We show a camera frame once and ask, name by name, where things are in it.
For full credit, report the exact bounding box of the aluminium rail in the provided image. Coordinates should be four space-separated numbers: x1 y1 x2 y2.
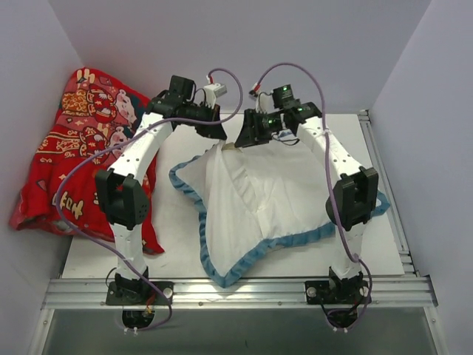
42 275 438 311
357 110 420 277

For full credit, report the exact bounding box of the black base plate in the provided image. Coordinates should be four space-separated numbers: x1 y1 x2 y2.
105 279 174 306
304 277 372 305

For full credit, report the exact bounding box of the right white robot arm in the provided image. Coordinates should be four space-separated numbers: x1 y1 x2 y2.
235 85 379 302

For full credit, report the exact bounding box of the blue white bear pillowcase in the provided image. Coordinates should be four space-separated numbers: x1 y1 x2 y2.
169 141 391 289

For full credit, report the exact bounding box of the aluminium front rail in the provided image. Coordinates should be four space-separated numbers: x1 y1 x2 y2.
42 275 438 311

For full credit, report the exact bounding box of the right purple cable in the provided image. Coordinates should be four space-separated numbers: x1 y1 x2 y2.
254 62 372 330

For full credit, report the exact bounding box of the red patterned pillow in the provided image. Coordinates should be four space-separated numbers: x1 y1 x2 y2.
10 67 149 242

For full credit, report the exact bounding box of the white pillow yellow edge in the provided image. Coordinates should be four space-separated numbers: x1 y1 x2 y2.
221 142 241 152

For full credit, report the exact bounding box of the aluminium right side rail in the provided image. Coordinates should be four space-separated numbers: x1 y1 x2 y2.
357 110 420 277

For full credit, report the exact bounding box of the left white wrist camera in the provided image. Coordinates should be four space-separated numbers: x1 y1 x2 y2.
203 74 228 105

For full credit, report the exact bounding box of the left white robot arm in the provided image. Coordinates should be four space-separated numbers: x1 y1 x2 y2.
95 75 227 304

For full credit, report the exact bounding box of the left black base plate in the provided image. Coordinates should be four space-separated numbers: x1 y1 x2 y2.
105 279 174 306

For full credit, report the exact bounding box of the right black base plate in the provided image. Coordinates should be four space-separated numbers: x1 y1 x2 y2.
304 277 372 305

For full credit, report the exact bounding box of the purple cable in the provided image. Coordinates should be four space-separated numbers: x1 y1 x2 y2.
254 62 372 330
54 68 244 331

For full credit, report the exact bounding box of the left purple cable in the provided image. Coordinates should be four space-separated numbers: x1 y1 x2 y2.
54 68 244 331

